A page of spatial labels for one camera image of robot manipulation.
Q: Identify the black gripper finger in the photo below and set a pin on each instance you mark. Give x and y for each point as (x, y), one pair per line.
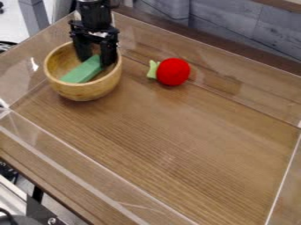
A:
(109, 52)
(82, 46)

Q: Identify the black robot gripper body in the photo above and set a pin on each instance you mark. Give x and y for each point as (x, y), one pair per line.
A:
(96, 35)

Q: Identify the light wooden bowl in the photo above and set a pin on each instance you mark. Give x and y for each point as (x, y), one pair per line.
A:
(61, 62)

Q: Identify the green rectangular block stick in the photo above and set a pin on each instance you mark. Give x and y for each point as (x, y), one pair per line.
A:
(86, 71)

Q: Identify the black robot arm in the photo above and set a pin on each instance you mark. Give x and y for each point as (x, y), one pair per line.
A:
(96, 16)

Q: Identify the red felt tomato toy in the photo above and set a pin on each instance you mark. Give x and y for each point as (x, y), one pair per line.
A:
(171, 72)

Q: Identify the black table leg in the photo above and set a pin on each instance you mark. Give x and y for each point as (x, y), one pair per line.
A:
(38, 194)

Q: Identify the grey post at back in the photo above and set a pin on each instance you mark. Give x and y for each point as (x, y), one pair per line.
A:
(35, 15)

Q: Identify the clear acrylic tray enclosure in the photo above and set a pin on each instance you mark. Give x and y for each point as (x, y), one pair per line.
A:
(199, 154)

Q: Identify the black bracket with bolt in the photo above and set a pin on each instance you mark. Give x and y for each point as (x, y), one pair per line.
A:
(41, 213)

